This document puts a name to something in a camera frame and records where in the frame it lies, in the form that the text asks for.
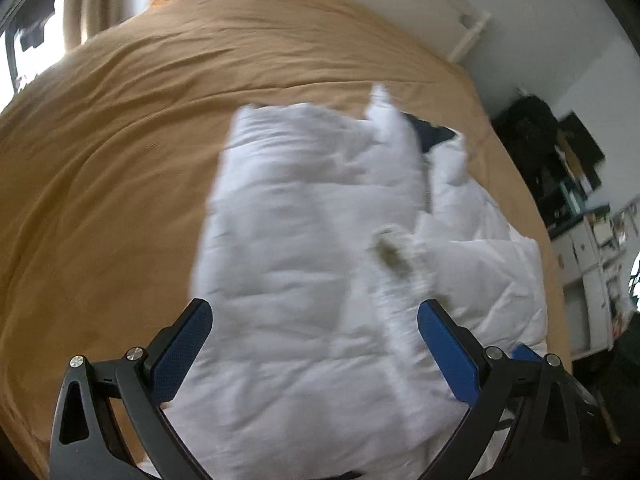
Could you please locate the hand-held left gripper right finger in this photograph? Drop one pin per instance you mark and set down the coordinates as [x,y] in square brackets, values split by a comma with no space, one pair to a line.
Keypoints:
[447,350]

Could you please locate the dark shelf unit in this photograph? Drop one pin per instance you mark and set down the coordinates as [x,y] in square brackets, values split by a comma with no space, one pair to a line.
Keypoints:
[560,200]

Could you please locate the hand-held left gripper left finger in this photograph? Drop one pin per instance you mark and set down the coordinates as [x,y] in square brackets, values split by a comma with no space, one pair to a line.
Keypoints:
[182,350]

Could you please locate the bed with tan sheet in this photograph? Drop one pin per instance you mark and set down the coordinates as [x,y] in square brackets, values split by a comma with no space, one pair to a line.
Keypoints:
[125,160]

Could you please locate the white drawer cabinet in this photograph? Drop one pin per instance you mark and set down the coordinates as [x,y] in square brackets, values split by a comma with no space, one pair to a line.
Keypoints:
[580,255]

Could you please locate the dark picture frame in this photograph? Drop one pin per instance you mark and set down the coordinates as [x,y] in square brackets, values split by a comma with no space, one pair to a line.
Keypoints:
[582,140]

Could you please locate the white puffy jacket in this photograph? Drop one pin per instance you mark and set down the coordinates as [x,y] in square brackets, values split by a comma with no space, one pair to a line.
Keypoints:
[300,260]

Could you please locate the beige curtain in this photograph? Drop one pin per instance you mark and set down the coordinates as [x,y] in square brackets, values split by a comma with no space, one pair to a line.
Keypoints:
[95,0]

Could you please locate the black backpack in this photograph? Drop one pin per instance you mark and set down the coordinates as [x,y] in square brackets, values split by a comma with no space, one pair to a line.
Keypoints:
[530,130]

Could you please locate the white wall pipe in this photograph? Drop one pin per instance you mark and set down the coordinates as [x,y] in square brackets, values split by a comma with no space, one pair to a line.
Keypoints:
[470,35]

